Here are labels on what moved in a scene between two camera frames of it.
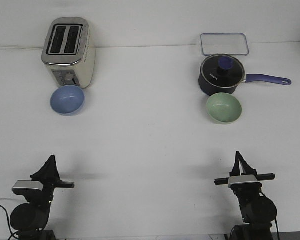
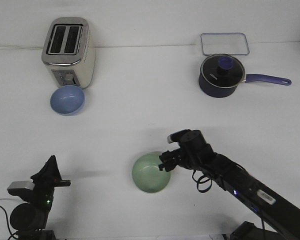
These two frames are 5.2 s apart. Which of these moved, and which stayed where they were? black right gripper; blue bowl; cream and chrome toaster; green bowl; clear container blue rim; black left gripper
Moved: green bowl; black right gripper
Stayed: blue bowl; clear container blue rim; cream and chrome toaster; black left gripper
